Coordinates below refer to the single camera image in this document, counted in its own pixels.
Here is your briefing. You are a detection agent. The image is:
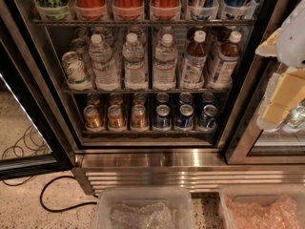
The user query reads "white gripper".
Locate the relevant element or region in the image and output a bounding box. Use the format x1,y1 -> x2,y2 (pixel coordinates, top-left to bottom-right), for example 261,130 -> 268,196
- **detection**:
255,7 -> 305,131

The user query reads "blue pepsi can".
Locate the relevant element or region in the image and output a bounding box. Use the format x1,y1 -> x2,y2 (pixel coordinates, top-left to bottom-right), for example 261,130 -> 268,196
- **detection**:
178,93 -> 193,105
201,92 -> 215,106
175,104 -> 193,130
197,104 -> 217,131
153,105 -> 171,130
156,93 -> 170,105

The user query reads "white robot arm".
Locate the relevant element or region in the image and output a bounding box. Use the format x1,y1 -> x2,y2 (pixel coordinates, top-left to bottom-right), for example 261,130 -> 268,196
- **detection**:
255,0 -> 305,131

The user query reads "stainless steel fridge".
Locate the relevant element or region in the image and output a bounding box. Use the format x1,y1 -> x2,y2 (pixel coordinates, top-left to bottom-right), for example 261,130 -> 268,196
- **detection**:
1,0 -> 305,195

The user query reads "red coca-cola can right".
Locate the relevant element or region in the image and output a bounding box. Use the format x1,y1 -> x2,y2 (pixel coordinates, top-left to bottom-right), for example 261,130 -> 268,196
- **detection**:
152,0 -> 178,19

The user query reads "gold can back right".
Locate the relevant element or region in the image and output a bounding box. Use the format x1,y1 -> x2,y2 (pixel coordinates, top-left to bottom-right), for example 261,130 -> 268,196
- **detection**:
132,93 -> 147,105

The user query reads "gold can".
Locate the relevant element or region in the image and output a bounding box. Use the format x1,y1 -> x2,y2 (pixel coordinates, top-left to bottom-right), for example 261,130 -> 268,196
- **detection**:
110,94 -> 124,106
108,105 -> 126,132
86,94 -> 100,107
83,105 -> 104,132
131,104 -> 148,131
132,93 -> 147,105

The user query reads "gold can front right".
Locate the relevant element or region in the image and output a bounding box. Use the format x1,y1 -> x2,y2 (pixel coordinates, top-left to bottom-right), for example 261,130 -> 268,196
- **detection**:
131,104 -> 148,131

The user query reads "gold can back middle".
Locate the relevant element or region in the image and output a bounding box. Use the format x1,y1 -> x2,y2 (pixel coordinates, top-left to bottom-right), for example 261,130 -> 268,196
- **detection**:
110,94 -> 124,106

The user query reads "gold can front middle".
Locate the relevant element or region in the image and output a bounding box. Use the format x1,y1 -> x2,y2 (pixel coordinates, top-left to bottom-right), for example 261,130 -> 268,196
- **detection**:
108,105 -> 126,132

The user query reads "gold can back left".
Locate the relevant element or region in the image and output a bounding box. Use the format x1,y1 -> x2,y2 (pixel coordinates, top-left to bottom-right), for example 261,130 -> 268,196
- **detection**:
86,94 -> 100,107

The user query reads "gold can front left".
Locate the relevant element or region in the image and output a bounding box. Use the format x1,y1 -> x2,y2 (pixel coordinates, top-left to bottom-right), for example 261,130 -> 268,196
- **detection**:
83,105 -> 104,132

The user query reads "green white soda can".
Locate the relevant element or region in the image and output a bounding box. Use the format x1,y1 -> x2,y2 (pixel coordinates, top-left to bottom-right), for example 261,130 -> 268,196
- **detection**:
62,52 -> 90,84

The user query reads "open glass fridge door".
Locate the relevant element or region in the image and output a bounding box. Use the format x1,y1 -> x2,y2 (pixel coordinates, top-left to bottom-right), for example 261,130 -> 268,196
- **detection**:
0,12 -> 73,179

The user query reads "tea bottle front right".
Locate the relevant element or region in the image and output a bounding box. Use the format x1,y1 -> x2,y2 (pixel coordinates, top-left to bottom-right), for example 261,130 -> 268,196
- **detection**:
208,31 -> 242,90

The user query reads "tea bottle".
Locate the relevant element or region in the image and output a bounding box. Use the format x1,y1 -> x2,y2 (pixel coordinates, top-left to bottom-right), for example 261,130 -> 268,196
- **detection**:
180,30 -> 207,89
208,31 -> 242,90

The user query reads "tea bottle front left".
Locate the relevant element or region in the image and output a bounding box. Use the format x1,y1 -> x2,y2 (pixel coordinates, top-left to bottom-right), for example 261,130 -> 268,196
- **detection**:
180,30 -> 207,89

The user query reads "water bottle front right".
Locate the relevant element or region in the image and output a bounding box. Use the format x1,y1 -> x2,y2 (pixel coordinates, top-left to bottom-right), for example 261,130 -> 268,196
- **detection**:
152,33 -> 178,91

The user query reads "water bottle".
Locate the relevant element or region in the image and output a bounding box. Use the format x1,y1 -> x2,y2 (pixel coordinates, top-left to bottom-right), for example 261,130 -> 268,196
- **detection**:
152,33 -> 178,91
89,34 -> 120,91
122,32 -> 148,91

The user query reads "water bottle front middle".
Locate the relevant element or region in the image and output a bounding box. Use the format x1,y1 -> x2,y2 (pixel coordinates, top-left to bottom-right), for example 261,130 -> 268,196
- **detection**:
122,32 -> 148,91

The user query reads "clear plastic bin right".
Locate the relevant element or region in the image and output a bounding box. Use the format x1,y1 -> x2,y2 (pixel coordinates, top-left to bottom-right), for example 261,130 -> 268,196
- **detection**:
218,185 -> 305,229

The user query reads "clear plastic bin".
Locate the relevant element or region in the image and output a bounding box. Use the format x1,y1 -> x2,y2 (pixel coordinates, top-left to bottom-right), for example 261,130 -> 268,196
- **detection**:
218,185 -> 305,229
92,186 -> 194,229

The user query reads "water bottle front left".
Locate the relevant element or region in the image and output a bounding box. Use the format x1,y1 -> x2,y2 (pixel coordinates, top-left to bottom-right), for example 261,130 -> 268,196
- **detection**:
89,34 -> 120,91

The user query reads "clear bubble wrap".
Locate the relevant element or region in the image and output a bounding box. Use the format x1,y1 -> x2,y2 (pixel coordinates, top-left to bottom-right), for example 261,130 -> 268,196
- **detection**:
111,202 -> 177,229

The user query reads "clear plastic bin left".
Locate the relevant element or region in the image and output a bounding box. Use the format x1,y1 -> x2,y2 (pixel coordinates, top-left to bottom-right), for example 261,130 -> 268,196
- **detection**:
92,186 -> 194,229

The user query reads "black power cable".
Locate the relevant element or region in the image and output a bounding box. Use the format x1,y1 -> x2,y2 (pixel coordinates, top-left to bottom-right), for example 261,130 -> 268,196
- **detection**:
39,175 -> 98,213

